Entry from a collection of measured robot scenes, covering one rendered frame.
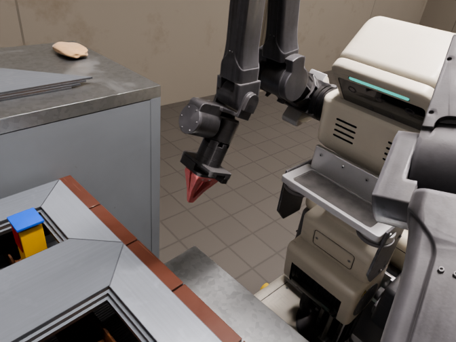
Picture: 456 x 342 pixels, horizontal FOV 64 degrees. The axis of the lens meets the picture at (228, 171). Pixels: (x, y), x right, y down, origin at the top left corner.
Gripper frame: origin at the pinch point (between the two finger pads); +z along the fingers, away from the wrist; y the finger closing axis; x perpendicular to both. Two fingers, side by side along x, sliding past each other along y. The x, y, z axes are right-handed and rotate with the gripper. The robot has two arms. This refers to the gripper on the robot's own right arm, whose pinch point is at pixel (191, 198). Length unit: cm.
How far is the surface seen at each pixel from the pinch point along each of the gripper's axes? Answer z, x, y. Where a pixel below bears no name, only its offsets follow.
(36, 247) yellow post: 27.6, -18.4, -22.7
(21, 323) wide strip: 28.4, -27.4, -1.1
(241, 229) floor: 54, 120, -63
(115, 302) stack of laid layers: 22.9, -12.1, 3.6
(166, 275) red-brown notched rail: 18.4, -0.4, 2.9
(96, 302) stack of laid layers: 24.8, -14.6, 0.9
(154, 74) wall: 4, 149, -246
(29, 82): -2, -17, -61
